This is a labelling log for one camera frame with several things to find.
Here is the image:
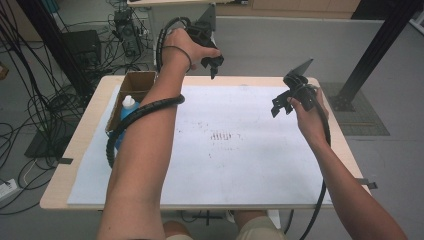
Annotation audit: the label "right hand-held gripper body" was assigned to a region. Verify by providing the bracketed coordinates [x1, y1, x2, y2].
[271, 58, 322, 113]

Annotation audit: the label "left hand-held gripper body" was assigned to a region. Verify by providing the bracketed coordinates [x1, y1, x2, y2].
[184, 3, 225, 70]

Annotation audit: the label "blue cardboard box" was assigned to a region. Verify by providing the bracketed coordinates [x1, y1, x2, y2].
[105, 70, 158, 152]

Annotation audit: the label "blue bottle with white cap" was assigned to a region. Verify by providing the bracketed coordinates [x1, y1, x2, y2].
[118, 94, 141, 123]

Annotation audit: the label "person's left hand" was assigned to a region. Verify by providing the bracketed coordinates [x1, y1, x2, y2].
[161, 27, 223, 73]

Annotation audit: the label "person's right hand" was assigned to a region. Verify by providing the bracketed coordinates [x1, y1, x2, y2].
[286, 87, 331, 148]

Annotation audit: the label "black wrist band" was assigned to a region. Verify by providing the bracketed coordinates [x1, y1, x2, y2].
[161, 45, 194, 73]

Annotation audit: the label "white background table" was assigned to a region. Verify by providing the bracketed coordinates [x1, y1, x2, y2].
[126, 0, 250, 68]

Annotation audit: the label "white table mat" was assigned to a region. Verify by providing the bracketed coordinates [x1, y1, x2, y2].
[66, 83, 334, 206]

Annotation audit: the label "dark grey floor mat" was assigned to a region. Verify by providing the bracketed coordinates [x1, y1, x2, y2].
[319, 81, 391, 137]

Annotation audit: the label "person's right leg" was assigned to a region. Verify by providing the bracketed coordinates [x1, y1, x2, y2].
[232, 209, 268, 232]

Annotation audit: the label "person's leg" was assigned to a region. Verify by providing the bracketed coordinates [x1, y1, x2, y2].
[232, 209, 268, 232]
[162, 219, 192, 238]

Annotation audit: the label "black box on floor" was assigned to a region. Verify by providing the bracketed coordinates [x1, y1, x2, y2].
[61, 29, 103, 68]

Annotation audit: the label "beige shorts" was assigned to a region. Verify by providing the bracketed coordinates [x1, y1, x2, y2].
[165, 215, 288, 240]

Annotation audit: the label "light wooden table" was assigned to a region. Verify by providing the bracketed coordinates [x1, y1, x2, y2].
[39, 74, 372, 212]

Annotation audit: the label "person's left leg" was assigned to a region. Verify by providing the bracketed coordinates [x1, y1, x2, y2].
[162, 219, 192, 238]

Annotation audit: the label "white power strip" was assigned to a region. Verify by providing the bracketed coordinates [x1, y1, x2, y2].
[0, 178, 20, 202]

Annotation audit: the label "black metal frame post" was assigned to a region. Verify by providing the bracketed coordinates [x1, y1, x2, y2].
[330, 0, 424, 113]

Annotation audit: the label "smooth black gripper cable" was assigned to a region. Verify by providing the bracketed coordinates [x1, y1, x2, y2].
[298, 83, 332, 240]

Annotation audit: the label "dark upright post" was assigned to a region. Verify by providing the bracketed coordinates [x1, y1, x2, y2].
[15, 0, 97, 98]

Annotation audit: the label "bundle of black cables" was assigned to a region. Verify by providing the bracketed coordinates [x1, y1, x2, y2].
[0, 0, 158, 216]

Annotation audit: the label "dark flat base plate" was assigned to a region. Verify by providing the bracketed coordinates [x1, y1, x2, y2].
[24, 119, 82, 160]

